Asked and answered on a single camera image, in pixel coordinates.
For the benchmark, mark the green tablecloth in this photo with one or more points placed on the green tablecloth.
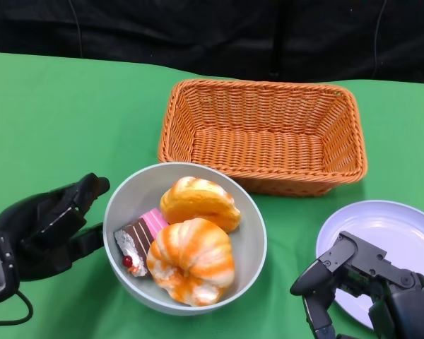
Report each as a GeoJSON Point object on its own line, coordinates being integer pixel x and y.
{"type": "Point", "coordinates": [74, 106]}

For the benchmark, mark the black backdrop curtain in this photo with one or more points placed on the black backdrop curtain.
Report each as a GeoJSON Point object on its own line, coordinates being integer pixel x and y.
{"type": "Point", "coordinates": [198, 35]}

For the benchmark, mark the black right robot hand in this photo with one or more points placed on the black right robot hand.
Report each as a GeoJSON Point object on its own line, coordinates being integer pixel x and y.
{"type": "Point", "coordinates": [360, 252]}

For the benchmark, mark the brown chocolate cake slice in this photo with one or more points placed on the brown chocolate cake slice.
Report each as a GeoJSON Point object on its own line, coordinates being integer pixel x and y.
{"type": "Point", "coordinates": [136, 240]}

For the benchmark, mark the pale grey ceramic bowl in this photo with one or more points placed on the pale grey ceramic bowl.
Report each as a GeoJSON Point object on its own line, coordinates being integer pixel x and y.
{"type": "Point", "coordinates": [247, 254]}

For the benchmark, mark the lavender plate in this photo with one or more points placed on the lavender plate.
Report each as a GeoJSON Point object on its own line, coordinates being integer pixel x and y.
{"type": "Point", "coordinates": [388, 226]}

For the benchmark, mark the orange wicker basket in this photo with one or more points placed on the orange wicker basket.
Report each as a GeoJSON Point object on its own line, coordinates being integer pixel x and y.
{"type": "Point", "coordinates": [261, 152]}

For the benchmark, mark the round orange white bun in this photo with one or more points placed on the round orange white bun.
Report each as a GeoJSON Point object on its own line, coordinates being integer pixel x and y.
{"type": "Point", "coordinates": [191, 261]}

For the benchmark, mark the long orange bread roll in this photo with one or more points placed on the long orange bread roll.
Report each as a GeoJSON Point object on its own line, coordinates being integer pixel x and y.
{"type": "Point", "coordinates": [198, 201]}

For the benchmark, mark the black vertical pole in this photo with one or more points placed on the black vertical pole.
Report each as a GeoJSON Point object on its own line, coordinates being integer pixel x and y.
{"type": "Point", "coordinates": [277, 39]}

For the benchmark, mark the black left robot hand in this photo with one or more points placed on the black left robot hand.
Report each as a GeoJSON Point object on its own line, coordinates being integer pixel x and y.
{"type": "Point", "coordinates": [39, 226]}

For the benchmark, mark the pink striped cake slice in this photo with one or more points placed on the pink striped cake slice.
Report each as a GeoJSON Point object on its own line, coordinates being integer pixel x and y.
{"type": "Point", "coordinates": [155, 220]}

